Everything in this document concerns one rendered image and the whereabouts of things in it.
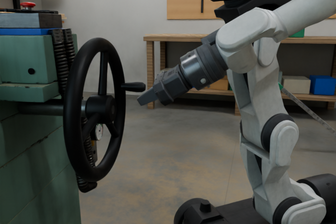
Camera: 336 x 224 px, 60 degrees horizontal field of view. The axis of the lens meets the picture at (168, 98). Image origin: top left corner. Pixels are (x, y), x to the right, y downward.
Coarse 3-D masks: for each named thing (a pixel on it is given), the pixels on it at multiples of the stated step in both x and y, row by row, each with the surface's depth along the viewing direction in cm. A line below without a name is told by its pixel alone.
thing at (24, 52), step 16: (0, 48) 54; (16, 48) 54; (32, 48) 53; (48, 48) 54; (0, 64) 55; (16, 64) 54; (32, 64) 54; (48, 64) 54; (16, 80) 55; (32, 80) 55; (48, 80) 55
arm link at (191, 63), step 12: (180, 60) 65; (192, 60) 63; (168, 72) 69; (180, 72) 65; (192, 72) 63; (204, 72) 63; (156, 84) 64; (168, 84) 64; (180, 84) 64; (192, 84) 66; (204, 84) 65; (168, 96) 63
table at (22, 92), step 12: (0, 84) 54; (12, 84) 54; (24, 84) 54; (36, 84) 54; (48, 84) 55; (0, 96) 54; (12, 96) 54; (24, 96) 54; (36, 96) 53; (48, 96) 55
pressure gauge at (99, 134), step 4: (96, 124) 88; (100, 124) 91; (92, 128) 87; (96, 128) 87; (100, 128) 91; (92, 132) 87; (96, 132) 88; (100, 132) 92; (92, 136) 88; (96, 136) 88; (100, 136) 92; (92, 140) 91; (92, 144) 91
